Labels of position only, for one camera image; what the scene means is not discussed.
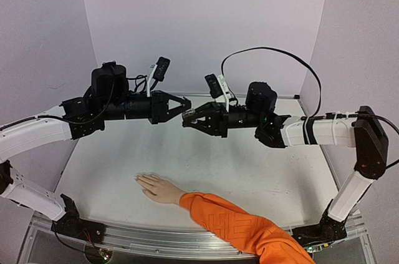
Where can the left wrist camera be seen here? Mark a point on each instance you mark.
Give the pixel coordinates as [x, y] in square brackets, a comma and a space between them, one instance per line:
[157, 74]

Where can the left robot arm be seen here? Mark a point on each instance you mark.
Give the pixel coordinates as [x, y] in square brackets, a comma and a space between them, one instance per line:
[107, 98]

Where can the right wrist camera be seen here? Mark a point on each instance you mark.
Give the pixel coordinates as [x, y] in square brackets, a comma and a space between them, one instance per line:
[219, 90]

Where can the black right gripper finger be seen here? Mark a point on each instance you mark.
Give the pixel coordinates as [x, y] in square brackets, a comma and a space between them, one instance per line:
[209, 109]
[207, 125]

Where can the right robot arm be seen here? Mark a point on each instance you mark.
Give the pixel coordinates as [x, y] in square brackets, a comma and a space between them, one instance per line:
[360, 130]

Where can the orange sleeve forearm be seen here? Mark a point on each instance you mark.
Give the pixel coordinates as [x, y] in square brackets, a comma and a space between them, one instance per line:
[246, 232]

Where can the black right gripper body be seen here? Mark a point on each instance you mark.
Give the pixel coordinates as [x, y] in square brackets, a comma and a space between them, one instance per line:
[222, 119]

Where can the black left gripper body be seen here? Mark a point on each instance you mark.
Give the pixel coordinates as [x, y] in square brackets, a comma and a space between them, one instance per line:
[156, 115]

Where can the front aluminium frame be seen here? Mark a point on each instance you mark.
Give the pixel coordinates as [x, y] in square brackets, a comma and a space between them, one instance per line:
[90, 242]

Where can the mannequin hand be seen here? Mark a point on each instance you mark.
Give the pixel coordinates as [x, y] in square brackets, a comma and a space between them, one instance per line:
[159, 190]

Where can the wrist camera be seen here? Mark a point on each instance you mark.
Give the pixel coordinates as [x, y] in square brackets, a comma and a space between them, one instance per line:
[157, 74]
[219, 90]

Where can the nail polish bottle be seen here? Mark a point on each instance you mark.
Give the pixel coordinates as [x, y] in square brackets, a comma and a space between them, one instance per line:
[189, 114]

